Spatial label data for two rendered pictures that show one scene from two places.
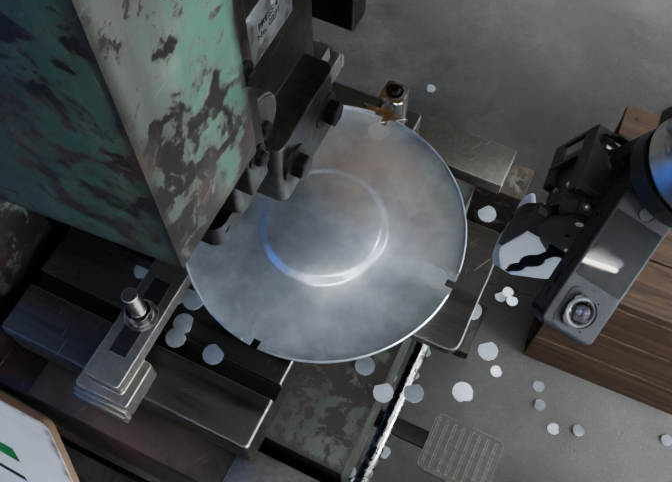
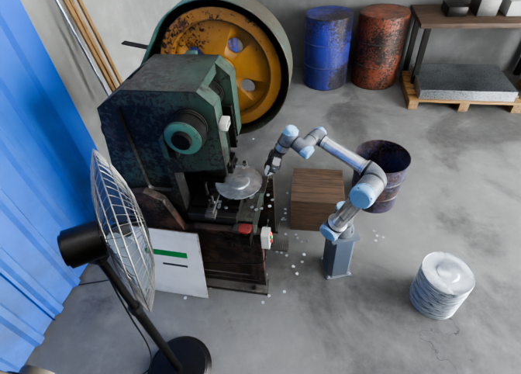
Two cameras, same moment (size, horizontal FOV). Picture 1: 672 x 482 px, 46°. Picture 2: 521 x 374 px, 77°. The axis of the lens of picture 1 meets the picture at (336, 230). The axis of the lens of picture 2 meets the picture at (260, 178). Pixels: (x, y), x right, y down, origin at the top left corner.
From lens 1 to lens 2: 129 cm
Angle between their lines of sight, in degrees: 21
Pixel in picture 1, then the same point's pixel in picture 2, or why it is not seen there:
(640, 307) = (305, 201)
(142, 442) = (216, 229)
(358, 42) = not seen: hidden behind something
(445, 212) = (257, 175)
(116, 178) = (219, 155)
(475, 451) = (283, 243)
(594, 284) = (274, 164)
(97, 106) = (219, 144)
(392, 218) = (250, 178)
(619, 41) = (294, 162)
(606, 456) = (315, 244)
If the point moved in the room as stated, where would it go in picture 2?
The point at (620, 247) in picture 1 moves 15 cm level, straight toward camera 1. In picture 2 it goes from (276, 159) to (266, 177)
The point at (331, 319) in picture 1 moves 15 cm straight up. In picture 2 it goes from (243, 192) to (241, 174)
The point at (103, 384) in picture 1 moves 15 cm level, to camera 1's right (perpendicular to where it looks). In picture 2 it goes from (209, 212) to (235, 206)
